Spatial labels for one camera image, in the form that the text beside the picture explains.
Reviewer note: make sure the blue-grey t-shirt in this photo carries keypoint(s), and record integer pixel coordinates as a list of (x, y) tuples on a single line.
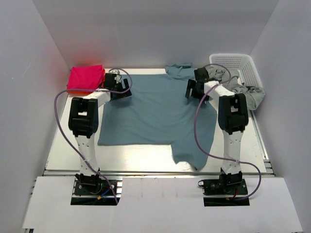
[(158, 113)]

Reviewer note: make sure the folded magenta t-shirt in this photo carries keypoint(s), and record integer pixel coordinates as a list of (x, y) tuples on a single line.
[(83, 80)]

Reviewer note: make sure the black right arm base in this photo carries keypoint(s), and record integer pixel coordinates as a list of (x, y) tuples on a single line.
[(217, 194)]

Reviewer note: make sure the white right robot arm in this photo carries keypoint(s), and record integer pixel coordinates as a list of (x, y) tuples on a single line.
[(232, 120)]

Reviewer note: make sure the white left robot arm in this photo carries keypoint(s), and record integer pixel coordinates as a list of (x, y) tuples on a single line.
[(84, 123)]

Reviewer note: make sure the crumpled grey t-shirt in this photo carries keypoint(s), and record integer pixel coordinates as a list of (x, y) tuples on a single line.
[(254, 95)]

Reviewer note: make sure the white plastic basket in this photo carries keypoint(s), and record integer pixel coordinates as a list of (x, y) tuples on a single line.
[(248, 80)]

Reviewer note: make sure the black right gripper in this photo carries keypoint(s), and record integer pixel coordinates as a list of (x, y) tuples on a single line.
[(191, 85)]

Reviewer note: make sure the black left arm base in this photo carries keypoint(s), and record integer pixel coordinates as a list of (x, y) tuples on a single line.
[(89, 195)]

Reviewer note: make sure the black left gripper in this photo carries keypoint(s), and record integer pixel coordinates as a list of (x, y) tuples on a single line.
[(126, 84)]

